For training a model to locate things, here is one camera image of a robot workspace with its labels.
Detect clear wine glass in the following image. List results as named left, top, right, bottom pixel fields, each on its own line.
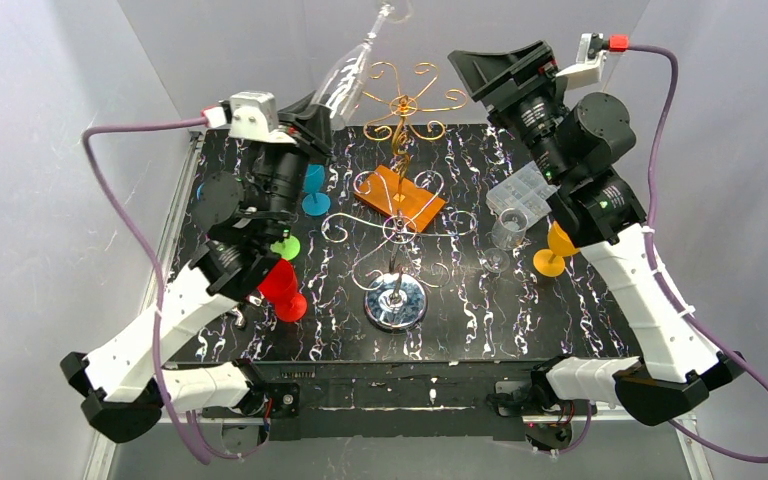
left=479, top=208, right=528, bottom=274
left=313, top=1, right=413, bottom=131

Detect green wine glass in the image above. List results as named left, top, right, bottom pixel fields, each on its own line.
left=270, top=234, right=301, bottom=261

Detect red wine glass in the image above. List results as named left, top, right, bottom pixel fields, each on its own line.
left=257, top=259, right=308, bottom=323

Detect clear wine glass front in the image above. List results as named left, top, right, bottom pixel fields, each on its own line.
left=479, top=208, right=528, bottom=274

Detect yellow orange wine glass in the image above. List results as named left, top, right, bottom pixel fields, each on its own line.
left=532, top=221, right=580, bottom=278

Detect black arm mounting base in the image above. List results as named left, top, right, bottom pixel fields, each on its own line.
left=203, top=360, right=596, bottom=451

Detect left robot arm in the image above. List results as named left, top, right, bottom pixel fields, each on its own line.
left=60, top=92, right=333, bottom=444

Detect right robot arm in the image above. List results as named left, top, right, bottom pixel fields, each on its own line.
left=448, top=33, right=742, bottom=426

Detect orange wooden rack base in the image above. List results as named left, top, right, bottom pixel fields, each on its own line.
left=353, top=165, right=446, bottom=233

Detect clear plastic screw box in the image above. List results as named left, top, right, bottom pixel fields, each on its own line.
left=485, top=162, right=557, bottom=229

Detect chrome faucet tap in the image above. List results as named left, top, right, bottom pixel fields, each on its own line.
left=227, top=294, right=264, bottom=331

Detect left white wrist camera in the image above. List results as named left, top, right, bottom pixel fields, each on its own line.
left=201, top=91, right=297, bottom=145

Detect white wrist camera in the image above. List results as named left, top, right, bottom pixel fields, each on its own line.
left=555, top=33, right=630, bottom=91
left=201, top=91, right=297, bottom=145

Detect gold wire glass rack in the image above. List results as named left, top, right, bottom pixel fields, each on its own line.
left=362, top=61, right=468, bottom=174

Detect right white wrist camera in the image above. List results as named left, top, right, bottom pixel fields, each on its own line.
left=555, top=33, right=630, bottom=91

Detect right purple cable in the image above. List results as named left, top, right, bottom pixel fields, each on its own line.
left=625, top=43, right=768, bottom=465

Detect silver wire glass rack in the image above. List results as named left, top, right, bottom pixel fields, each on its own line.
left=320, top=170, right=478, bottom=333

